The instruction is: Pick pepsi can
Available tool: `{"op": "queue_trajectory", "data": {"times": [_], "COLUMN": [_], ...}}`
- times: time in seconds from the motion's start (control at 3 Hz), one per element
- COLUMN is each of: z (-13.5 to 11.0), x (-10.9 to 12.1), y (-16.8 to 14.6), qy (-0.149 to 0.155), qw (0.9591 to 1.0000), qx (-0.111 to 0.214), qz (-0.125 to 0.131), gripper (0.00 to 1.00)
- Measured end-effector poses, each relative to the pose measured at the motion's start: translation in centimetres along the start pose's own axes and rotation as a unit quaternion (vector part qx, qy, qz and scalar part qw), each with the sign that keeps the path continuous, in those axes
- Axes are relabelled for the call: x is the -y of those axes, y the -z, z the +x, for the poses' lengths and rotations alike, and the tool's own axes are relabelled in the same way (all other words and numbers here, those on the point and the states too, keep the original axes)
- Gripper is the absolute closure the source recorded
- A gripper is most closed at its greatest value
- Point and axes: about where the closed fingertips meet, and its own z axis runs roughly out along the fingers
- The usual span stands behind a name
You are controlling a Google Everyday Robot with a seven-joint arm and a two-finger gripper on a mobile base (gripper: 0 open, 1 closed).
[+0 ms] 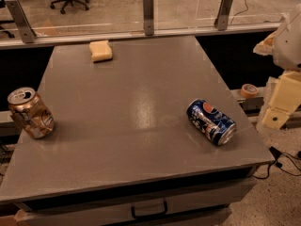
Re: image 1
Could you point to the gold crumpled soda can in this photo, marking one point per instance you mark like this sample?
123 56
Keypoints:
30 112

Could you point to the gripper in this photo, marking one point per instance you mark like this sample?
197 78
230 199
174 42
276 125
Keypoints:
289 44

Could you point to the middle metal bracket post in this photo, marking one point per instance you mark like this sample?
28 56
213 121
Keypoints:
148 15

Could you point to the blue pepsi can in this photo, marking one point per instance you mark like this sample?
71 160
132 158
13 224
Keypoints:
215 125

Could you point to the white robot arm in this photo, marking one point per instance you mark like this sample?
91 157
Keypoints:
284 45

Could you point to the metal barrier rail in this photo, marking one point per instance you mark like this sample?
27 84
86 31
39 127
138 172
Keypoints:
79 39

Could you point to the right metal bracket post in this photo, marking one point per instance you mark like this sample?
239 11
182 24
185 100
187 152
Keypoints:
222 19

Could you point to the grey drawer with black handle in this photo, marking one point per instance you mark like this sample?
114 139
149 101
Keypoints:
208 205

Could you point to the metal bracket post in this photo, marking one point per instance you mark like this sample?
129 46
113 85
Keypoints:
222 19
25 30
148 15

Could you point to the roll of tan tape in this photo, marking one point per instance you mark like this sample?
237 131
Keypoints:
249 91

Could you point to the yellow sponge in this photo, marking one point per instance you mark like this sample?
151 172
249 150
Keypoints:
100 50

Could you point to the left metal bracket post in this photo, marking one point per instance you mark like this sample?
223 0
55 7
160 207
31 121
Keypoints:
25 30

